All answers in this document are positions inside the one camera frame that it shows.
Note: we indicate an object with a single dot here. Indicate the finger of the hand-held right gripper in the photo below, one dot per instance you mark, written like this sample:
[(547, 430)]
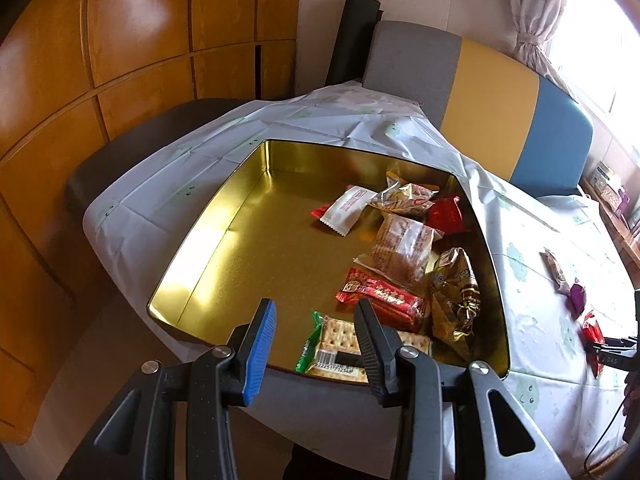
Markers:
[(612, 355)]

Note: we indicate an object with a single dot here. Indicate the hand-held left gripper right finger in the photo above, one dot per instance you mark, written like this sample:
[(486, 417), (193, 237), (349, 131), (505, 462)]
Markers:
[(375, 350)]

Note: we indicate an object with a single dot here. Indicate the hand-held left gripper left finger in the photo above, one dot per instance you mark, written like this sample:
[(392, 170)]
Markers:
[(260, 355)]

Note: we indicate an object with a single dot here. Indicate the small red candy packet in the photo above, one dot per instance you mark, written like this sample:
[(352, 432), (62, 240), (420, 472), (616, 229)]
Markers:
[(592, 330), (447, 212)]

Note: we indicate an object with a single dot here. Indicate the cracker packet with green ends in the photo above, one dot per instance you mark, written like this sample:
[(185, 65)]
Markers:
[(335, 340)]

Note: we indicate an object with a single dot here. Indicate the long red snack packet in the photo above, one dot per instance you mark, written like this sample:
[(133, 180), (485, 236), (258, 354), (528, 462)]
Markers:
[(385, 295)]

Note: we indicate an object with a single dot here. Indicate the brown gold snack bag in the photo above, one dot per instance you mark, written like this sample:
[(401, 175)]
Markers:
[(457, 305)]

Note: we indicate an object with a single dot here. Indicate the gold tin box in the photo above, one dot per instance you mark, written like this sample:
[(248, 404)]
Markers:
[(260, 260)]

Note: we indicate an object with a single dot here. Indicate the clear orange cake packet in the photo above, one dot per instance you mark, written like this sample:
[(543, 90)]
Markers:
[(400, 250)]

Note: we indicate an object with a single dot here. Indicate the white red-ended snack packet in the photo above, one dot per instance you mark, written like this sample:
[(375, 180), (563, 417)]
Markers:
[(350, 207)]

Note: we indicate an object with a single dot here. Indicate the pumpkin seed packet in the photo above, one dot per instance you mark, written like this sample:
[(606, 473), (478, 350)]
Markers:
[(400, 200)]

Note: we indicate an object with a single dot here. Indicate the purple candy packet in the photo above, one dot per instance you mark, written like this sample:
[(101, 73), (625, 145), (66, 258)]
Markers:
[(577, 297)]

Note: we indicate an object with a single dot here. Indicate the clear brown snack packet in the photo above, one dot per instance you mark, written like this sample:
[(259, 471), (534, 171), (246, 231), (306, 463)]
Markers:
[(556, 270)]

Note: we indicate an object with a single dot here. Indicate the patterned tissue box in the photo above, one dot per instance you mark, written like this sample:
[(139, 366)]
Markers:
[(607, 185)]

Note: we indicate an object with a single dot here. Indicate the white printed tablecloth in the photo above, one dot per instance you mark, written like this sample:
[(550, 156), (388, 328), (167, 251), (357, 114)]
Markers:
[(525, 230)]

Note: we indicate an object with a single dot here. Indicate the dark grey chair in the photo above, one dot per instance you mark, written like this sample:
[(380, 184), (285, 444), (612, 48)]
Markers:
[(150, 140)]

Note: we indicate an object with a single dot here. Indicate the grey yellow blue chair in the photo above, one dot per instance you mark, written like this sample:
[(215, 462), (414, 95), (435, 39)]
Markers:
[(495, 95)]

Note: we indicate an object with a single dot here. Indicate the window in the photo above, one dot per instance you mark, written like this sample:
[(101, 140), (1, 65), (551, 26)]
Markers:
[(600, 40)]

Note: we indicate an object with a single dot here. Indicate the black rolled mat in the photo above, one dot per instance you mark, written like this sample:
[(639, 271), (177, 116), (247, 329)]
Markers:
[(352, 35)]

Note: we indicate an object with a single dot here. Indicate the patterned curtain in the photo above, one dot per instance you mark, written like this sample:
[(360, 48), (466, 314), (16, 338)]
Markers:
[(537, 15)]

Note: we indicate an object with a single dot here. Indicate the wooden wardrobe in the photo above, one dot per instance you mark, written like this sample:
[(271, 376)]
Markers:
[(100, 70)]

